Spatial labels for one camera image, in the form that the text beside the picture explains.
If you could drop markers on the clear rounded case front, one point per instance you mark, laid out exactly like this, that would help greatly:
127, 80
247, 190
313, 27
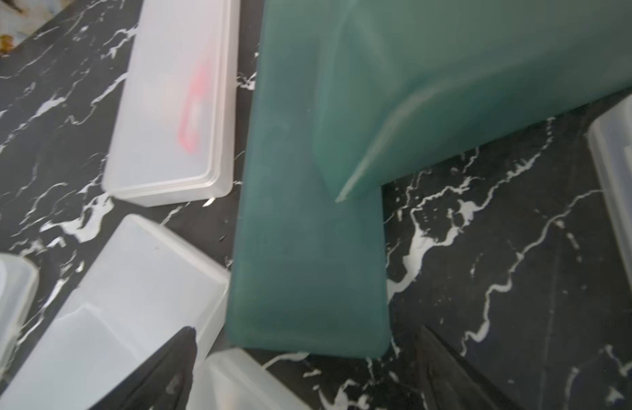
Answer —
19, 280

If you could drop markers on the clear case with pink item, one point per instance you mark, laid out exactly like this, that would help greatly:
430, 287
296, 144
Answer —
174, 135

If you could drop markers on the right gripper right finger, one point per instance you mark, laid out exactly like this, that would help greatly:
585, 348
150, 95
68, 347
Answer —
448, 381

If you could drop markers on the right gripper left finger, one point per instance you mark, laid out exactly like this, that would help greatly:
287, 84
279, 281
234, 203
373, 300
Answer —
163, 381

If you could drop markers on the clear rounded case back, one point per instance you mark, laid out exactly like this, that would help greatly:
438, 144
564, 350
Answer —
610, 143

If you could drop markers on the clear case with barcode label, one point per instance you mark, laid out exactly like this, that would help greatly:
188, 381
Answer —
145, 285

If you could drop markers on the clear case with pencil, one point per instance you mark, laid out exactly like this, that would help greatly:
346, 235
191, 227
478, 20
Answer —
232, 379

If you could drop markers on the dark green case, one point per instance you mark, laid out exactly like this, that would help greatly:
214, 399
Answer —
406, 84
309, 273

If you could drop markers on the clear rounded case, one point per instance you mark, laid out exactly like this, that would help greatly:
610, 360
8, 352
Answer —
610, 143
19, 280

